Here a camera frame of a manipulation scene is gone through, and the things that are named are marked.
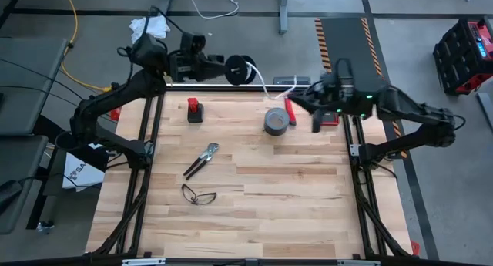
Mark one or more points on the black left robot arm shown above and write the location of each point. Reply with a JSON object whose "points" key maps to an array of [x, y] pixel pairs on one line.
{"points": [[115, 92]]}

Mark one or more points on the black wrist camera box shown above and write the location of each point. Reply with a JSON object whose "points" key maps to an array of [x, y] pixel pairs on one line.
{"points": [[192, 42]]}

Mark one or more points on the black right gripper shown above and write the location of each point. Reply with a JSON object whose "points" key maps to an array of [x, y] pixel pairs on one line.
{"points": [[331, 98]]}

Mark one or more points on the grey flat device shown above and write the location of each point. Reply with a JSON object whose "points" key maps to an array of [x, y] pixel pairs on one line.
{"points": [[283, 81]]}

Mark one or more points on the red and black square tray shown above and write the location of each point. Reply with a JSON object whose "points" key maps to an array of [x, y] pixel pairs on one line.
{"points": [[331, 120]]}

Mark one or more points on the red bottle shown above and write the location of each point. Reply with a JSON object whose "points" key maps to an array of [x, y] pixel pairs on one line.
{"points": [[195, 113]]}

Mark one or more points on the grey desk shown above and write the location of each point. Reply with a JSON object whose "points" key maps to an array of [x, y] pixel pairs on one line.
{"points": [[27, 92], [19, 162]]}

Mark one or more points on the grey table leg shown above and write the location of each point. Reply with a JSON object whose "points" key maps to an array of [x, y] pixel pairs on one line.
{"points": [[284, 11], [165, 0]]}

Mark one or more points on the white crumpled cloth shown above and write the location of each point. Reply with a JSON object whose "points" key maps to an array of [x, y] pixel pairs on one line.
{"points": [[158, 27]]}

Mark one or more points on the red clamp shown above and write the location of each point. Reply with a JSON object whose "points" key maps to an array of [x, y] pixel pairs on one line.
{"points": [[414, 248], [115, 115]]}

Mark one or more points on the grey metal beam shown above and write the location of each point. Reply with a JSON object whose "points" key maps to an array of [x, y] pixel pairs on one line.
{"points": [[486, 110]]}

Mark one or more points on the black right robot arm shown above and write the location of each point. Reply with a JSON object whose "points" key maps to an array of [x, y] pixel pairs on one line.
{"points": [[416, 110]]}

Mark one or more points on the silver light bar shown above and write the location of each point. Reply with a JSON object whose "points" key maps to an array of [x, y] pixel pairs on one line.
{"points": [[358, 263], [143, 262]]}

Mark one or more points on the dark mat with striped edges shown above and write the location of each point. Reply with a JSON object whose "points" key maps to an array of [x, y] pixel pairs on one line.
{"points": [[346, 38]]}

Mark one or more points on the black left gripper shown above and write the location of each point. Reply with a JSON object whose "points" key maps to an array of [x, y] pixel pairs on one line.
{"points": [[188, 67]]}

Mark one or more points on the black and red toolbox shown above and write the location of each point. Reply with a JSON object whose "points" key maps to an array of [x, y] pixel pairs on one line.
{"points": [[458, 58]]}

